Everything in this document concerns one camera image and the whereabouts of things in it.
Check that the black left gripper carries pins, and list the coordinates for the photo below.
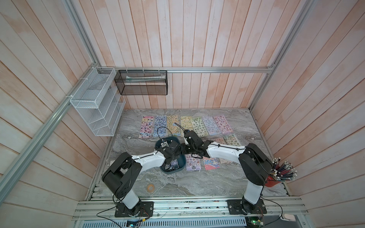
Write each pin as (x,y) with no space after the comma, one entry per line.
(176,155)

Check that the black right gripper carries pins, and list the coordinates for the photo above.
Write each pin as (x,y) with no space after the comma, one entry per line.
(183,148)

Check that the dark small sticker sheet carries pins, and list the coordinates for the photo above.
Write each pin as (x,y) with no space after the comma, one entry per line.
(174,165)

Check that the teal plastic storage box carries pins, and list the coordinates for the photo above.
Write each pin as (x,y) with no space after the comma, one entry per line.
(181,159)

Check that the purple doll sticker sheet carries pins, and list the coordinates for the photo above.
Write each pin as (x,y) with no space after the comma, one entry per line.
(192,164)

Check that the white green sticker sheet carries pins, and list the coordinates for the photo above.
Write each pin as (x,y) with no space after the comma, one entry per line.
(199,127)

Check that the blue red character sheet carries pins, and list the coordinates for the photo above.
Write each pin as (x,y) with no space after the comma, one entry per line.
(211,163)

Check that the green panda sticker sheet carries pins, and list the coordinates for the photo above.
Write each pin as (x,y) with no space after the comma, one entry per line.
(186,122)

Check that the lilac gem sticker sheet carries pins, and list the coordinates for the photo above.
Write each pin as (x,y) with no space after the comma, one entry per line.
(211,125)

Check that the yellow animal sticker sheet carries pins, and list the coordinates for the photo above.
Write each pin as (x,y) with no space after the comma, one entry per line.
(175,130)

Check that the blue penguin sticker sheet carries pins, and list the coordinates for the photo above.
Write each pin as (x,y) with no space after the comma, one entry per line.
(160,126)

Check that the pink character sticker sheet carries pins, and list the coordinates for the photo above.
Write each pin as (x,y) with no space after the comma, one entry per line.
(223,125)

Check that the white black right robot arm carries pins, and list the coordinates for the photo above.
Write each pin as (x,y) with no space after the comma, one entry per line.
(255,164)

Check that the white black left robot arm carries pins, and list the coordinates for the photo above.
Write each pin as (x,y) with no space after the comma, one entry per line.
(122,175)

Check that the red cup of pencils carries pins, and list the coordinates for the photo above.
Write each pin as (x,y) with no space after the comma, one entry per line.
(280,172)

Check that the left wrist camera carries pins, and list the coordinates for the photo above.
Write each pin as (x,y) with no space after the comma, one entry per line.
(164,144)

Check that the black wire mesh basket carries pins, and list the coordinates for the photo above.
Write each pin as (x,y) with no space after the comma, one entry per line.
(142,82)

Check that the white wire mesh shelf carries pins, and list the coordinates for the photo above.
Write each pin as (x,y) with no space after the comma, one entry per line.
(97,100)

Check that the aluminium frame bar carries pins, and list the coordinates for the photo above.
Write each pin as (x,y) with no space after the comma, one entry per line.
(207,69)

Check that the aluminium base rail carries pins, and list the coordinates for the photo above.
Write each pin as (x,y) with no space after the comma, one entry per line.
(189,206)

